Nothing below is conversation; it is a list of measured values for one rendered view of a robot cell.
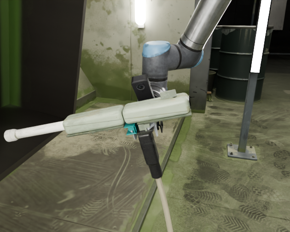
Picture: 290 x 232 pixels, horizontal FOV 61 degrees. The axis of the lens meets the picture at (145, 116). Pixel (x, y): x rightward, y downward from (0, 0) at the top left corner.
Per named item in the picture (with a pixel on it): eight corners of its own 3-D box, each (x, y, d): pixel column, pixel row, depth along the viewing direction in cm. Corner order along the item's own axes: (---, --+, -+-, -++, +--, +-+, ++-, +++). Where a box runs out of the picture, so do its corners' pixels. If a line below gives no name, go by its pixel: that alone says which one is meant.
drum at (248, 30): (210, 91, 349) (216, 25, 318) (251, 92, 347) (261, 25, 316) (220, 104, 294) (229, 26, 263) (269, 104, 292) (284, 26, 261)
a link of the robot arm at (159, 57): (163, 39, 88) (161, 73, 93) (136, 40, 81) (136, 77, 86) (181, 42, 81) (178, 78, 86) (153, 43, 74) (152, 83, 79)
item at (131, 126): (139, 125, 61) (136, 117, 61) (136, 133, 58) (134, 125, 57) (129, 127, 62) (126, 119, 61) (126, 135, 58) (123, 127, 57)
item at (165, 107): (201, 164, 65) (186, 83, 56) (203, 175, 61) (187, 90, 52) (42, 184, 75) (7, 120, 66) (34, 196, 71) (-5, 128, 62)
